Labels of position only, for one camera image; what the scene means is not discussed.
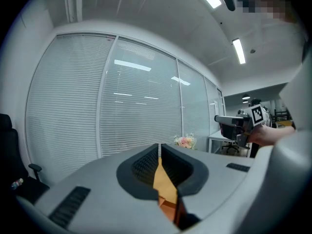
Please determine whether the yellow wooden table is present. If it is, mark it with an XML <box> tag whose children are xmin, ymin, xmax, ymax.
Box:
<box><xmin>276</xmin><ymin>120</ymin><xmax>295</xmax><ymax>129</ymax></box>

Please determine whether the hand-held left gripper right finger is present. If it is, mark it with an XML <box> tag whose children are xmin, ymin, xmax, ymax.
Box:
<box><xmin>161</xmin><ymin>143</ymin><xmax>254</xmax><ymax>221</ymax></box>

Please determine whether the small plastic bottle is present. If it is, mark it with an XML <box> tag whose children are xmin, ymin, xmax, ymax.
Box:
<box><xmin>10</xmin><ymin>178</ymin><xmax>24</xmax><ymax>190</ymax></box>

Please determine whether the white window blind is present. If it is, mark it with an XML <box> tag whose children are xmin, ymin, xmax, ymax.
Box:
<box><xmin>99</xmin><ymin>38</ymin><xmax>183</xmax><ymax>157</ymax></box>
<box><xmin>204</xmin><ymin>78</ymin><xmax>225</xmax><ymax>134</ymax></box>
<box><xmin>177</xmin><ymin>60</ymin><xmax>211</xmax><ymax>141</ymax></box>
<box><xmin>25</xmin><ymin>34</ymin><xmax>116</xmax><ymax>180</ymax></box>

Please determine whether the white ceiling duct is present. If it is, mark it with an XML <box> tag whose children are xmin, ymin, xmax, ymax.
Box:
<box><xmin>64</xmin><ymin>0</ymin><xmax>84</xmax><ymax>23</ymax></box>

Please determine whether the black swivel chair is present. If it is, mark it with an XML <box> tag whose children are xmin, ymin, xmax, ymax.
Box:
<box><xmin>222</xmin><ymin>140</ymin><xmax>241</xmax><ymax>154</ymax></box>

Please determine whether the pink flower bouquet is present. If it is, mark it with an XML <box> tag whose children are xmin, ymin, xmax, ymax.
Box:
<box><xmin>174</xmin><ymin>133</ymin><xmax>197</xmax><ymax>150</ymax></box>

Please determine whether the dark wooden chair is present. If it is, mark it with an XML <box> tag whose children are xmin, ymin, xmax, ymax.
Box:
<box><xmin>273</xmin><ymin>109</ymin><xmax>292</xmax><ymax>122</ymax></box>

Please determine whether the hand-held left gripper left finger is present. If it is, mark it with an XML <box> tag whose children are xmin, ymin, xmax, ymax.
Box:
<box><xmin>16</xmin><ymin>143</ymin><xmax>181</xmax><ymax>234</ymax></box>

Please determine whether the person's right forearm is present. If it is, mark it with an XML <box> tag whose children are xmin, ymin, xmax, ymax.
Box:
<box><xmin>272</xmin><ymin>125</ymin><xmax>297</xmax><ymax>146</ymax></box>

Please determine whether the white desk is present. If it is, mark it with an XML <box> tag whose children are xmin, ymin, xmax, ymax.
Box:
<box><xmin>208</xmin><ymin>130</ymin><xmax>251</xmax><ymax>157</ymax></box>

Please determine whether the black office chair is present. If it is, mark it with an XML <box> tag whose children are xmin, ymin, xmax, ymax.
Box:
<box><xmin>0</xmin><ymin>113</ymin><xmax>50</xmax><ymax>206</ymax></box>

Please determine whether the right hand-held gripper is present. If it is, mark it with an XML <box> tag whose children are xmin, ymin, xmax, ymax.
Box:
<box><xmin>214</xmin><ymin>105</ymin><xmax>272</xmax><ymax>148</ymax></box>

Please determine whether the person's right hand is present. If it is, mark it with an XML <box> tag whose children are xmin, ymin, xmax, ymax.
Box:
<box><xmin>248</xmin><ymin>124</ymin><xmax>277</xmax><ymax>146</ymax></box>

